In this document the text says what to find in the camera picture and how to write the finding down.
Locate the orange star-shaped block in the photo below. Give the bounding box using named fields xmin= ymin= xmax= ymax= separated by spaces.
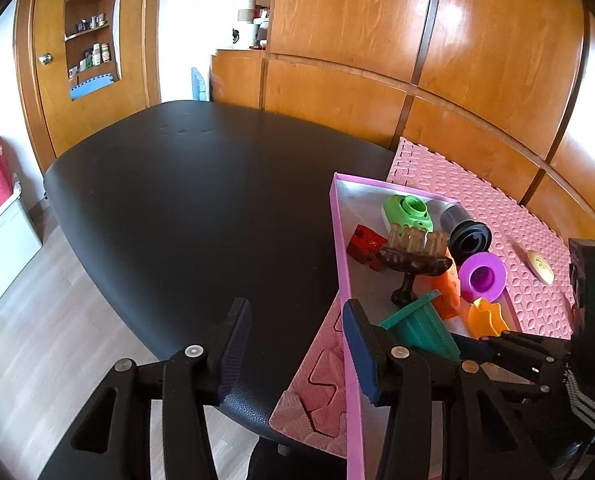
xmin=467 ymin=297 xmax=509 ymax=339

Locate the red toy block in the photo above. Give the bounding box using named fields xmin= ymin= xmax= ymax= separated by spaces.
xmin=346 ymin=224 xmax=387 ymax=272

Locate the orange building block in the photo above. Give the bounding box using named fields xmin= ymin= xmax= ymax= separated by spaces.
xmin=413 ymin=264 xmax=461 ymax=321

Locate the black cylindrical cap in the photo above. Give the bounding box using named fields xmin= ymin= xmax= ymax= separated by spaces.
xmin=439 ymin=204 xmax=493 ymax=266

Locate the silver door knob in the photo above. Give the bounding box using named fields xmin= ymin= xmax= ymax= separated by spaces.
xmin=38 ymin=53 xmax=52 ymax=65

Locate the purple plastic spool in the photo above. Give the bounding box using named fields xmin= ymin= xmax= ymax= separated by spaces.
xmin=458 ymin=252 xmax=507 ymax=302

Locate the pink foam puzzle mat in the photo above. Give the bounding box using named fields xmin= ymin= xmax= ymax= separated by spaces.
xmin=270 ymin=140 xmax=574 ymax=457

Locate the beige oval soap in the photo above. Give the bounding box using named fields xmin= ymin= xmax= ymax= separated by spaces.
xmin=526 ymin=249 xmax=555 ymax=286

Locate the green plastic toy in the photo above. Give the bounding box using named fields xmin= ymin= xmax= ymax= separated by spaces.
xmin=382 ymin=195 xmax=434 ymax=232

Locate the teal plastic shape block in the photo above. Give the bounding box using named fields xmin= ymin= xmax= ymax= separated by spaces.
xmin=379 ymin=290 xmax=460 ymax=362

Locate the wooden wall shelf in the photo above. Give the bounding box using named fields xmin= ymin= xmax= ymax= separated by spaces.
xmin=64 ymin=0 xmax=121 ymax=101

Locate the dark brown wooden massager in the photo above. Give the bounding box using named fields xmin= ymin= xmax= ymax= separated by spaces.
xmin=377 ymin=223 xmax=453 ymax=308

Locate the blue foam mat piece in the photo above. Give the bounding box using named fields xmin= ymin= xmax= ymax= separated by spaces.
xmin=191 ymin=67 xmax=211 ymax=102

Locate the pink storage box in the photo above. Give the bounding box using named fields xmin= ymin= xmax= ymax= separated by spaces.
xmin=330 ymin=174 xmax=528 ymax=479

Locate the white storage bin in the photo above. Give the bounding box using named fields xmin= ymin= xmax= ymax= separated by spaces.
xmin=0 ymin=176 xmax=42 ymax=298

